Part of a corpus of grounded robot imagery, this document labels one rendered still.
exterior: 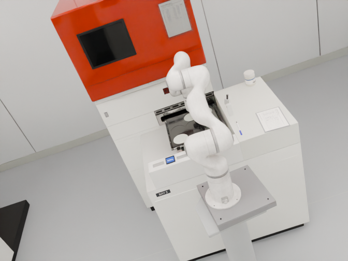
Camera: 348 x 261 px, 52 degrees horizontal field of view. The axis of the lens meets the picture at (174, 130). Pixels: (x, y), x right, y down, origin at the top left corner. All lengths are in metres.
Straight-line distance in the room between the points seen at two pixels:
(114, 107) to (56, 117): 1.89
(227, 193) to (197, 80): 0.59
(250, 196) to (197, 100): 0.57
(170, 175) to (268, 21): 2.53
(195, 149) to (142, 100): 0.98
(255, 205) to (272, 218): 0.75
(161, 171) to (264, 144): 0.62
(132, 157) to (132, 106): 0.45
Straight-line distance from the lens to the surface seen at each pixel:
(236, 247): 2.15
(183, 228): 2.45
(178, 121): 2.50
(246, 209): 1.85
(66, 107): 4.28
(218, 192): 1.83
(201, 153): 1.64
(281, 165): 2.28
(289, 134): 2.16
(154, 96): 2.51
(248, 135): 2.10
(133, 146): 2.73
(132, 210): 3.33
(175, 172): 2.10
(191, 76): 1.84
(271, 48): 4.31
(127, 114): 2.57
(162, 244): 2.97
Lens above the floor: 2.26
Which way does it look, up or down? 34 degrees down
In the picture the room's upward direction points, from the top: 20 degrees counter-clockwise
